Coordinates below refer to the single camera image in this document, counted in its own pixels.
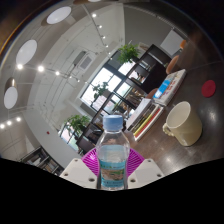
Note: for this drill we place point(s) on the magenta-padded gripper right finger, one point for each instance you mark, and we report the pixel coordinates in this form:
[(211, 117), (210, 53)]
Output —
[(146, 171)]

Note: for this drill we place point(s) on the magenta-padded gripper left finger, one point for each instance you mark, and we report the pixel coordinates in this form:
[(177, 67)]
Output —
[(78, 171)]

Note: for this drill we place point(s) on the clear water bottle blue cap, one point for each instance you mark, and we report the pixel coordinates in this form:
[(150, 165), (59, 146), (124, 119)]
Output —
[(112, 166)]

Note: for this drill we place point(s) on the wide bushy potted plant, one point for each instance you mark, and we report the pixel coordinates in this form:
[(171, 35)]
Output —
[(77, 124)]

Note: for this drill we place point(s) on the stack of books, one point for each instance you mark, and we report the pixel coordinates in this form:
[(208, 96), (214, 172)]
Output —
[(146, 120)]

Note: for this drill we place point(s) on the cream ceramic mug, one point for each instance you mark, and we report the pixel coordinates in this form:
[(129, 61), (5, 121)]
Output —
[(186, 126)]

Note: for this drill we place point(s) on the low dark shelf unit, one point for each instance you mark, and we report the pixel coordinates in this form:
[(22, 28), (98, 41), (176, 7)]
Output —
[(133, 96)]

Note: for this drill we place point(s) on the small potted plant white pot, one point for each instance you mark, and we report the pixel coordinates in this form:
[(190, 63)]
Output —
[(100, 89)]

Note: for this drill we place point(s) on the white book with blue cover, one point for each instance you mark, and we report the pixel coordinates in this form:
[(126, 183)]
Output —
[(171, 88)]

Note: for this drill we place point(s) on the flat round red coaster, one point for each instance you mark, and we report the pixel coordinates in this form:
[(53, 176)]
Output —
[(208, 88)]

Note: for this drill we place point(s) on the ceiling track spotlights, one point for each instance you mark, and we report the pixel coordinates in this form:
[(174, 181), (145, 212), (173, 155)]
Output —
[(40, 68)]

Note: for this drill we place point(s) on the ceiling air conditioner unit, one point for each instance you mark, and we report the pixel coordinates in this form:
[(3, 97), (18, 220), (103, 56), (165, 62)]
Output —
[(83, 60)]

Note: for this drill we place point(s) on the tall potted plant dark pot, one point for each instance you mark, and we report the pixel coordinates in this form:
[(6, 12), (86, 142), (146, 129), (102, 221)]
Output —
[(128, 52)]

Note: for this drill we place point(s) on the round white ceiling lights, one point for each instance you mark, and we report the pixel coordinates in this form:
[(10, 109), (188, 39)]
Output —
[(58, 15)]

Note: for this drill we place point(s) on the white wall radiator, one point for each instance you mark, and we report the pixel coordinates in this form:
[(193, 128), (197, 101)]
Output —
[(171, 42)]

